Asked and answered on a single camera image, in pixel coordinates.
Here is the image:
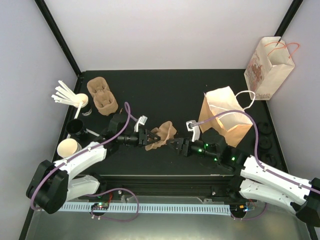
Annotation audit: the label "black paper cup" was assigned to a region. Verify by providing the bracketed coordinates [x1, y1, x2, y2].
[66, 118, 88, 138]

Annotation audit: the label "brown paper bag white handles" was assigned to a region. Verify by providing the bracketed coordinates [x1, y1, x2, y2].
[198, 86, 256, 147]

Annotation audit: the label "right black corner post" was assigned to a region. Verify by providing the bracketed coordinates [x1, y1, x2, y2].
[274, 0, 303, 37]

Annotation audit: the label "black corner post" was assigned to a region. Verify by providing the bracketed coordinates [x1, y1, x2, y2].
[34, 0, 82, 77]
[274, 0, 303, 37]

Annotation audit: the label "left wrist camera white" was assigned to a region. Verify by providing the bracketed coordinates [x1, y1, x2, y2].
[134, 115, 148, 132]

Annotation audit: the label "light blue cable duct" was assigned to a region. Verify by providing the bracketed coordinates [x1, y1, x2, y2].
[59, 202, 231, 216]

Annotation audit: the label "black aluminium frame rail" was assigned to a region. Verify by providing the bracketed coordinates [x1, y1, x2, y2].
[93, 174, 245, 203]

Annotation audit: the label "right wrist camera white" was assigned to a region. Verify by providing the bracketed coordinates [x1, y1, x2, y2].
[186, 120, 201, 142]

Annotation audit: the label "left black corner post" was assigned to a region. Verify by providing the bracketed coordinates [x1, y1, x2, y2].
[34, 0, 82, 77]

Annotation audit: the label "bundle of white wrapped straws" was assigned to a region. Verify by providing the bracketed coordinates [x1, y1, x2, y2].
[51, 80, 79, 107]

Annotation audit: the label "white printed paper bag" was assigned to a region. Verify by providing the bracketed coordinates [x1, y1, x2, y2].
[244, 36, 295, 101]

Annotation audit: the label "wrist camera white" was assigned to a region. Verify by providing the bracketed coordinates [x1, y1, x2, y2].
[186, 120, 201, 142]
[134, 115, 148, 132]

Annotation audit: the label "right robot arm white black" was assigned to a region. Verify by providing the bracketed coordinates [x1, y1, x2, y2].
[167, 128, 320, 227]

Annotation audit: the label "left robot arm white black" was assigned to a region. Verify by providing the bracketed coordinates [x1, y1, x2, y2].
[26, 114, 161, 214]

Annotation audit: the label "stacked brown pulp cup carriers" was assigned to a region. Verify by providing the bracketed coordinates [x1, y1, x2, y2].
[87, 76, 119, 116]

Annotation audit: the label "small green circuit board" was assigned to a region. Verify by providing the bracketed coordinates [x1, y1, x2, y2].
[91, 202, 109, 211]

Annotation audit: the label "brown pulp cup carrier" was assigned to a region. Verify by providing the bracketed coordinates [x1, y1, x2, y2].
[145, 121, 177, 151]

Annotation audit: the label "paper cup holding stirrers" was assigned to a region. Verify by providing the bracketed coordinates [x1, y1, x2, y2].
[75, 93, 92, 117]

